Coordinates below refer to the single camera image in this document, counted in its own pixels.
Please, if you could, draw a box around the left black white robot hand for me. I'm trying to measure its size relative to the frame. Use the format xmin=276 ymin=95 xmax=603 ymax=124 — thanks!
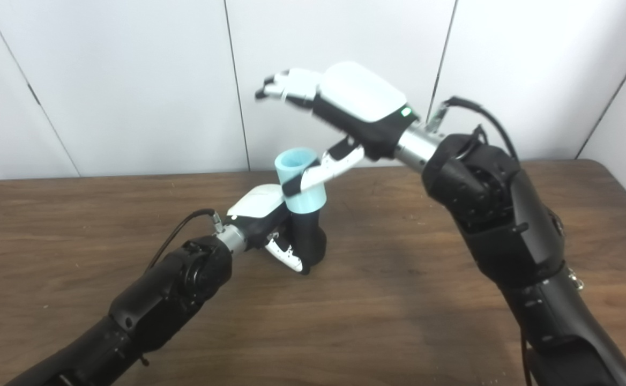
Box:
xmin=226 ymin=184 xmax=311 ymax=275

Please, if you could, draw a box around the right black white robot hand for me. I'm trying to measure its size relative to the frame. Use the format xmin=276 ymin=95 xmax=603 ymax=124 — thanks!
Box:
xmin=254 ymin=61 xmax=418 ymax=198

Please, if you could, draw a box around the light blue cylinder cup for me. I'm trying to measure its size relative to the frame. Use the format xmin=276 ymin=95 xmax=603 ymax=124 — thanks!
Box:
xmin=274 ymin=148 xmax=327 ymax=215

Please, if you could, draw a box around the black flared nozzle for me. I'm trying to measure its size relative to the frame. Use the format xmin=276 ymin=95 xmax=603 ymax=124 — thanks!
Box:
xmin=290 ymin=212 xmax=327 ymax=274

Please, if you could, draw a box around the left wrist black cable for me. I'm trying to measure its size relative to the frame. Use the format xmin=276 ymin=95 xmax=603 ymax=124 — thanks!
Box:
xmin=147 ymin=209 xmax=225 ymax=269

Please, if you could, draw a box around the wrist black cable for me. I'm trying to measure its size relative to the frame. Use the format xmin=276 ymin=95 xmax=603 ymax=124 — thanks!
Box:
xmin=147 ymin=209 xmax=225 ymax=269
xmin=428 ymin=96 xmax=520 ymax=161

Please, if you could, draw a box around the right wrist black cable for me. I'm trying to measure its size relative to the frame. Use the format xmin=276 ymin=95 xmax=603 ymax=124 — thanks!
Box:
xmin=428 ymin=96 xmax=520 ymax=161

